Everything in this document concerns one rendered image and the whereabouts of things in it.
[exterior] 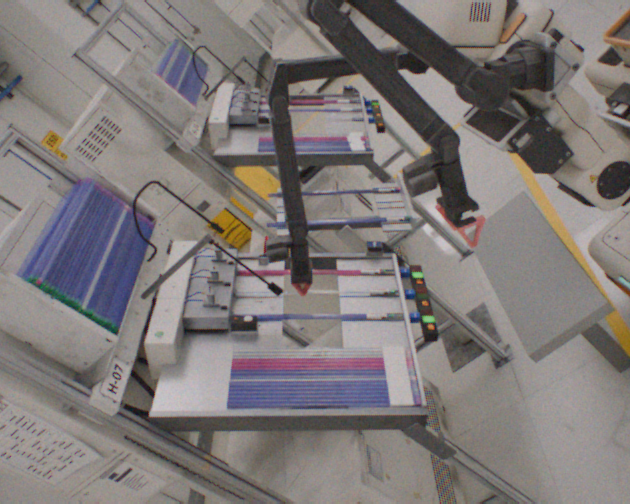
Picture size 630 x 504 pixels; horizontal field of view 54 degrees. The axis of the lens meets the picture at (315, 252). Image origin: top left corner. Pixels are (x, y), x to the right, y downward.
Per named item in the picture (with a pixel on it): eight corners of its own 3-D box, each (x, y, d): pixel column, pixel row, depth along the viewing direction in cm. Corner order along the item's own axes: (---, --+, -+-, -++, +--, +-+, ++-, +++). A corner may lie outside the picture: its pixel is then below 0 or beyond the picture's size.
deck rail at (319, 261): (393, 266, 219) (394, 252, 215) (393, 270, 217) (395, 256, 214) (190, 267, 217) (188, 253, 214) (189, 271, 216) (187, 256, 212)
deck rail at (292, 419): (424, 423, 164) (426, 408, 160) (425, 429, 162) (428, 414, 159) (153, 425, 162) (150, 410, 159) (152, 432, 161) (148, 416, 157)
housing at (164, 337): (201, 273, 216) (197, 240, 208) (179, 379, 177) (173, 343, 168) (178, 273, 216) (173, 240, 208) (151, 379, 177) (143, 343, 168)
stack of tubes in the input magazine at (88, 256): (155, 223, 202) (84, 171, 190) (118, 331, 161) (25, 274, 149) (132, 245, 207) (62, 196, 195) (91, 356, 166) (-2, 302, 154)
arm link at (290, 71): (264, 63, 156) (259, 56, 165) (270, 116, 162) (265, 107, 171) (433, 42, 162) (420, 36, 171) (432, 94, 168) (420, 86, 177)
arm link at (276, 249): (305, 227, 179) (299, 215, 187) (265, 233, 178) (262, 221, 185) (308, 263, 185) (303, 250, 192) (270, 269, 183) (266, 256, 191)
